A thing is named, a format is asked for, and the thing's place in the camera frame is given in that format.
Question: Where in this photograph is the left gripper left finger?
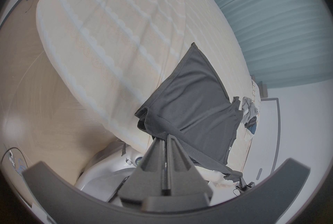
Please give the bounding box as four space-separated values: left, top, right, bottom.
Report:
118 138 167 204

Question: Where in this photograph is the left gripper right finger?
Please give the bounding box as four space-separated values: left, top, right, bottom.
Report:
166 135 214 200

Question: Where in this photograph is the black T-shirt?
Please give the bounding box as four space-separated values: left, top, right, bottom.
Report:
134 42 244 182

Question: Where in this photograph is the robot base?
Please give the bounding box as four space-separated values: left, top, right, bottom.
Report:
75 140 146 203

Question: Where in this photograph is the bed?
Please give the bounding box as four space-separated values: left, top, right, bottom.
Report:
35 0 281 188

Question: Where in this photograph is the grey garment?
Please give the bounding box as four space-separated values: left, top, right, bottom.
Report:
241 97 259 125

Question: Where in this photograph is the white printed pillow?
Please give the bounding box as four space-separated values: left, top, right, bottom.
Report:
251 80 261 104

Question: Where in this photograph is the grey bedside table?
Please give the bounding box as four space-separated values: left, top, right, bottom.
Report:
251 75 268 99

